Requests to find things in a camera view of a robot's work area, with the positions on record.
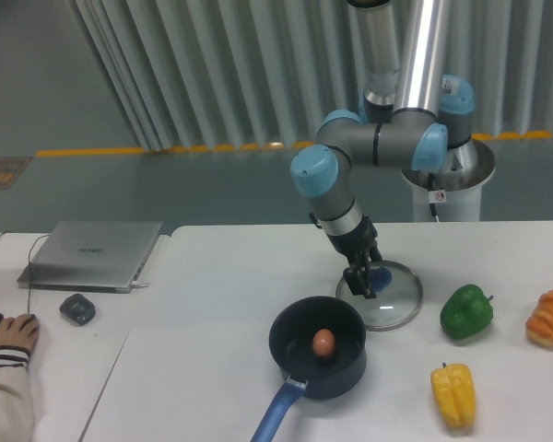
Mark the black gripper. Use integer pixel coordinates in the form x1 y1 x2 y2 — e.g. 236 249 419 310
327 215 383 299

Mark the glass pot lid blue knob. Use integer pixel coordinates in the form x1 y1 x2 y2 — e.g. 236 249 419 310
335 261 424 332

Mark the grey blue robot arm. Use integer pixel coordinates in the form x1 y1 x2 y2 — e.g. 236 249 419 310
290 1 452 298

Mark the striped cream sleeve forearm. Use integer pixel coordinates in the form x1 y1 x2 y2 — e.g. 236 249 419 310
0 346 34 441

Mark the person's hand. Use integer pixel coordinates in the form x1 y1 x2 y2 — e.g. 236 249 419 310
0 314 40 355

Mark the brown egg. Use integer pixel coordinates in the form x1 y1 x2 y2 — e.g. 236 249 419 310
312 328 335 359

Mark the dark blue saucepan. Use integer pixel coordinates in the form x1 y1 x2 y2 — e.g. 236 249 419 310
252 296 367 441

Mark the green bell pepper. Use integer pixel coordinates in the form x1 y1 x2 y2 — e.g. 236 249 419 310
440 284 494 340

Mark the yellow bell pepper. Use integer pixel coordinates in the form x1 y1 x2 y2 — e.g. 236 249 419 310
430 363 477 428

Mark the orange croissant bread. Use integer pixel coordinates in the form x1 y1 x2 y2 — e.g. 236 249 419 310
525 289 553 348

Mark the silver laptop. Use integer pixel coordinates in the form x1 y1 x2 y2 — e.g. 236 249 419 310
18 221 162 294

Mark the dark earbuds case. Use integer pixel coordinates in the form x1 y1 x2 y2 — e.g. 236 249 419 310
59 293 96 327

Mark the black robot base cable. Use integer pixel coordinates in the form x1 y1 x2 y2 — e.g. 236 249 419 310
426 172 442 223

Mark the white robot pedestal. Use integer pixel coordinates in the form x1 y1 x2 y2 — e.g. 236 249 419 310
403 139 495 222

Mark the black mouse cable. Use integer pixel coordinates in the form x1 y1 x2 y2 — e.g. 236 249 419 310
26 233 51 319

